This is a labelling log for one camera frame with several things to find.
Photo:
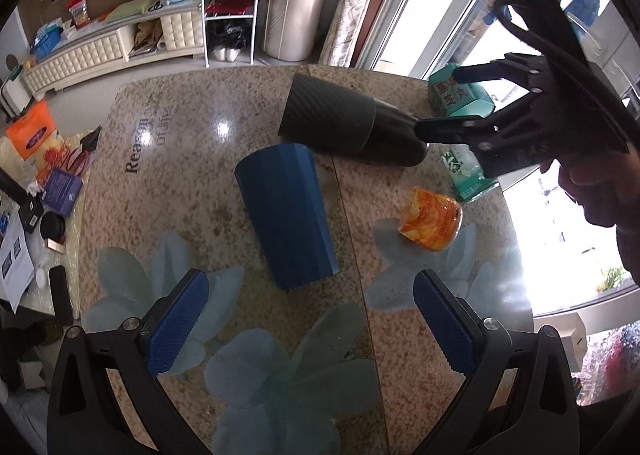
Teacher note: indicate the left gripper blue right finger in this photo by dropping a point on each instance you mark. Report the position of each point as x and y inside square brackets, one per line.
[451, 321]

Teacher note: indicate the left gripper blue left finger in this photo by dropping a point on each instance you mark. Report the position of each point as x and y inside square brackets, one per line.
[170, 321]

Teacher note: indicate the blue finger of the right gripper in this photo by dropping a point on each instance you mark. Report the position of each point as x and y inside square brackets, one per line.
[524, 70]
[453, 130]

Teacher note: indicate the black carbon-pattern cup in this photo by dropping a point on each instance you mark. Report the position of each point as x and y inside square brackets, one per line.
[332, 119]

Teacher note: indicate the green clear plastic cup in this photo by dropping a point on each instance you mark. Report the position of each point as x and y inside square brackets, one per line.
[465, 172]

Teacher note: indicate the orange glass cup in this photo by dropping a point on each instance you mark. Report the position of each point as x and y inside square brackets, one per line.
[430, 220]

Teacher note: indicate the dark blue ribbed cup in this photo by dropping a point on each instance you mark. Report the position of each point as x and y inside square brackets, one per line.
[282, 196]

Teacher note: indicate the person's right hand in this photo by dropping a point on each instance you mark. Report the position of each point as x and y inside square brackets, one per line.
[607, 187]

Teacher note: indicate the teal hexagonal tin box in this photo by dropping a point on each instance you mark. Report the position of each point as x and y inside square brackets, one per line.
[448, 98]

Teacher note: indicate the black round container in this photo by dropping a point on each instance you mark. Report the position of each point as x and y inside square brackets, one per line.
[53, 227]

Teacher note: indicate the white paper sheet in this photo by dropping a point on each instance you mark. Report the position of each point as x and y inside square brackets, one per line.
[17, 268]

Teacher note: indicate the purple small box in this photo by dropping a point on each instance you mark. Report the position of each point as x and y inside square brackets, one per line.
[61, 192]

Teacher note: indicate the orange tissue pack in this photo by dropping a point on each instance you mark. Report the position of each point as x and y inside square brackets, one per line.
[29, 131]

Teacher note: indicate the cream tufted tv cabinet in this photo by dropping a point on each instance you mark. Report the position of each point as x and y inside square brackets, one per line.
[105, 48]

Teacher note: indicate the blue plastic basket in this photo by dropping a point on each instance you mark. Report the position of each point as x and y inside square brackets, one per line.
[45, 43]

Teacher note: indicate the green cushion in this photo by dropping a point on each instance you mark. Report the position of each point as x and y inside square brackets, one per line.
[130, 8]

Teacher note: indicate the red snack bag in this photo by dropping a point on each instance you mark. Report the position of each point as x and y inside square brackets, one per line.
[79, 12]

